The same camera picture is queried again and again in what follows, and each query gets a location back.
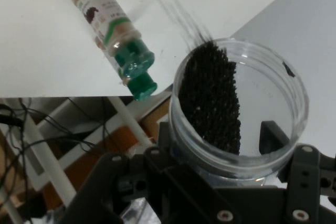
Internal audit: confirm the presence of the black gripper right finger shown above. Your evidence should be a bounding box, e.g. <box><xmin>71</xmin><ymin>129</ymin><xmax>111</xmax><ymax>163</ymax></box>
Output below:
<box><xmin>259</xmin><ymin>120</ymin><xmax>336</xmax><ymax>224</ymax></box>

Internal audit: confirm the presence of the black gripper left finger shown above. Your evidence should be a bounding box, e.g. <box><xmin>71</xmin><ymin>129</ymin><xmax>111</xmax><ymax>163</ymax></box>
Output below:
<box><xmin>60</xmin><ymin>121</ymin><xmax>242</xmax><ymax>224</ymax></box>

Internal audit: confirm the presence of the black seed heap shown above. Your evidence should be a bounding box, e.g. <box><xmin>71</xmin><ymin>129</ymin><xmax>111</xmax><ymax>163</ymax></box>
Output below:
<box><xmin>178</xmin><ymin>39</ymin><xmax>242</xmax><ymax>155</ymax></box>

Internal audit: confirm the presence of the thin white frame tube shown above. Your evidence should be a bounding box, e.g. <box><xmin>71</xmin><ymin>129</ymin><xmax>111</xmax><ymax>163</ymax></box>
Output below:
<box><xmin>107</xmin><ymin>97</ymin><xmax>154</xmax><ymax>147</ymax></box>

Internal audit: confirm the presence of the clear plastic jar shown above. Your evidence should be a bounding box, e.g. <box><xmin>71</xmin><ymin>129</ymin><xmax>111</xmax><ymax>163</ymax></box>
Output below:
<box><xmin>169</xmin><ymin>37</ymin><xmax>310</xmax><ymax>183</ymax></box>

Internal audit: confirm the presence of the green-capped spice bottle, dark picture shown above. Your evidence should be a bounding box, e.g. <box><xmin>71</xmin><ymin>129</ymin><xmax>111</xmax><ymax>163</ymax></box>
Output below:
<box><xmin>70</xmin><ymin>0</ymin><xmax>158</xmax><ymax>101</ymax></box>

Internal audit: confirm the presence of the thick white frame tube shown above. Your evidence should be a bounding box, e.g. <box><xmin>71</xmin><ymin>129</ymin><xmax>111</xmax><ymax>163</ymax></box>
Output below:
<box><xmin>22</xmin><ymin>115</ymin><xmax>77</xmax><ymax>206</ymax></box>

